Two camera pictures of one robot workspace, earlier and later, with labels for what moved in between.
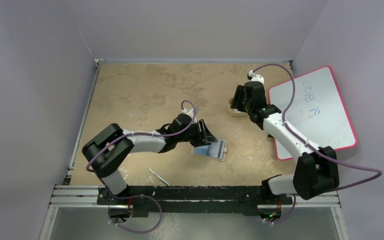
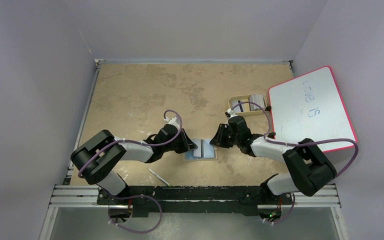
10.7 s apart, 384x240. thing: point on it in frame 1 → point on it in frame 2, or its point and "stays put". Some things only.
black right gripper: x=239 y=99 → x=223 y=135
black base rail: x=193 y=201 stays put
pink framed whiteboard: x=317 y=112 stays put
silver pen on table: x=159 y=177 stays put
